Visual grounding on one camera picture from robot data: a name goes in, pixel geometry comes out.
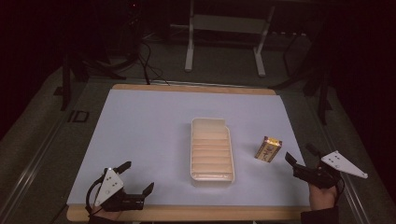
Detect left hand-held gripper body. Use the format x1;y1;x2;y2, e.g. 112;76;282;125
93;167;146;213

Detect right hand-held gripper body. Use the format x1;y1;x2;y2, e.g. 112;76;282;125
293;150;369;189

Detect yellow patterned small box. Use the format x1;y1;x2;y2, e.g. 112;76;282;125
254;135;284;163

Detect white ribbed plastic tray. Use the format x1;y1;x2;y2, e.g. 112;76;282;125
190;117;235;189

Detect person's left hand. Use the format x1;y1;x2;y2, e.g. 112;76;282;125
89;204;123;221

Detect person's right hand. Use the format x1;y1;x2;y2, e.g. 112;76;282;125
307;183;339;213

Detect pale blue table mat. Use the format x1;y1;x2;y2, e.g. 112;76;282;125
66;89;311;207

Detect black tripod stand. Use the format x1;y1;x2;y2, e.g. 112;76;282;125
53;0;145;112
269;18;334;126

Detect white metal stand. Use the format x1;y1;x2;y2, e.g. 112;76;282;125
184;0;276;77

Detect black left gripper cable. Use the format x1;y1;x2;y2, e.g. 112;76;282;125
85;175;106;217

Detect black floor cables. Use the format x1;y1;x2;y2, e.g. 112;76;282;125
136;38;172;87

